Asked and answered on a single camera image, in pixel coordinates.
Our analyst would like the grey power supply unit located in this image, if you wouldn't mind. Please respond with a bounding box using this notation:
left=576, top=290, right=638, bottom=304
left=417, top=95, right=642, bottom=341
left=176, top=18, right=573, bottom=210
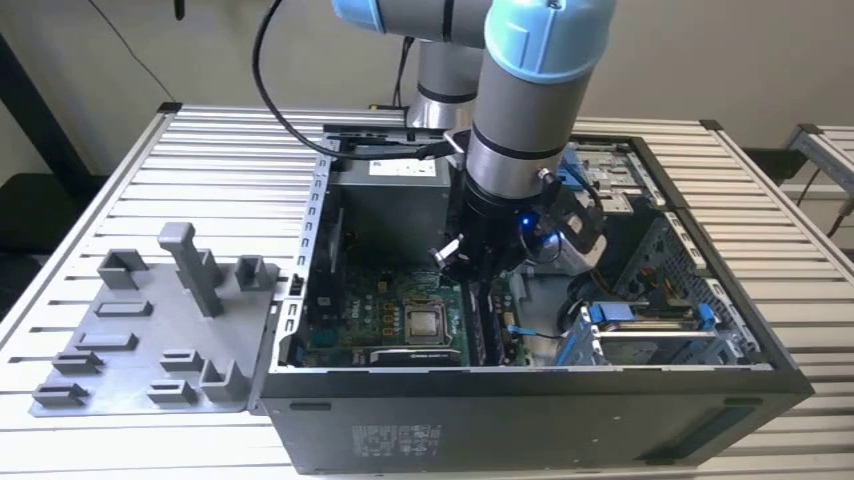
left=329, top=154, right=468, bottom=267

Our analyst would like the silver CPU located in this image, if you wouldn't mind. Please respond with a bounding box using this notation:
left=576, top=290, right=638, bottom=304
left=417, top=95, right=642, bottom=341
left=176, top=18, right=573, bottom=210
left=407, top=310, right=447, bottom=342

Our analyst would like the green motherboard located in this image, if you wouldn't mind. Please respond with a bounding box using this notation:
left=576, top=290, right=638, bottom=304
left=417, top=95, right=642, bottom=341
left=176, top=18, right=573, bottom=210
left=292, top=264, right=528, bottom=369

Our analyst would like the metal CPU socket cover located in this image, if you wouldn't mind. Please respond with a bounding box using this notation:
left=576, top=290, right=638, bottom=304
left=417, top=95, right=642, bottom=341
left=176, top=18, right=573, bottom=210
left=399, top=297, right=452, bottom=348

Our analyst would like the hard disk in blue carrier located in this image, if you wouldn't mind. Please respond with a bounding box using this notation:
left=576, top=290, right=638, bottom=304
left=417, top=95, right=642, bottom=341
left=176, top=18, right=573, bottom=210
left=579, top=299, right=719, bottom=366

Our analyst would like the grey metal drive cage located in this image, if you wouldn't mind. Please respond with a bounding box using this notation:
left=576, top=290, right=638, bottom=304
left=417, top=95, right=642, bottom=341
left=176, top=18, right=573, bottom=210
left=563, top=142, right=662, bottom=274

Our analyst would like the metal disk cage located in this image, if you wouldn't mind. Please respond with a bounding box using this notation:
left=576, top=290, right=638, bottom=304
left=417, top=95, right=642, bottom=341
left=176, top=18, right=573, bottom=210
left=556, top=299, right=762, bottom=370

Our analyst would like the black case fan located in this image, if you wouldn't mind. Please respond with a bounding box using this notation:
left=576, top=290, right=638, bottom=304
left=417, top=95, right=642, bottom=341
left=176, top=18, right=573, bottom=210
left=311, top=204, right=348, bottom=321

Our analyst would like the black graphics card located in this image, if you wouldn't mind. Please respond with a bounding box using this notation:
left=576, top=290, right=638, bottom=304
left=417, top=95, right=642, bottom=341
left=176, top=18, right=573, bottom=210
left=292, top=344, right=468, bottom=369

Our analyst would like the black open PC case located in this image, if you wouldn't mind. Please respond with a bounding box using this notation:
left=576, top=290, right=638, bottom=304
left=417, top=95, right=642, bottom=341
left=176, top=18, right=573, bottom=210
left=249, top=122, right=816, bottom=476

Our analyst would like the grey plastic parts rack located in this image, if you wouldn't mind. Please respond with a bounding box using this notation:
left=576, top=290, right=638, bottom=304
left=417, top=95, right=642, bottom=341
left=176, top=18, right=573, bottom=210
left=25, top=223, right=281, bottom=419

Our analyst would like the metal slat side table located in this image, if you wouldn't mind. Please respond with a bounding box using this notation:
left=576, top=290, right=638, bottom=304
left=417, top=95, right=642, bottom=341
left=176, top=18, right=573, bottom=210
left=783, top=122, right=854, bottom=201

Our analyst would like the black metal stand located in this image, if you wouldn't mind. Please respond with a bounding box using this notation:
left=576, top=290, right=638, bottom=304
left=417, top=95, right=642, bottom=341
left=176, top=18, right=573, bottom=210
left=0, top=32, right=112, bottom=321

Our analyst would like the pale grey wrist camera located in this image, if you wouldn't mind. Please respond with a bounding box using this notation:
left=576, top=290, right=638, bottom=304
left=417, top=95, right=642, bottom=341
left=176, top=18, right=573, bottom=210
left=429, top=238, right=463, bottom=265

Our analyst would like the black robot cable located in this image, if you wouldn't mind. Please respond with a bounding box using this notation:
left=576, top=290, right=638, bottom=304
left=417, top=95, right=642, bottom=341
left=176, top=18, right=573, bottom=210
left=249, top=0, right=461, bottom=161

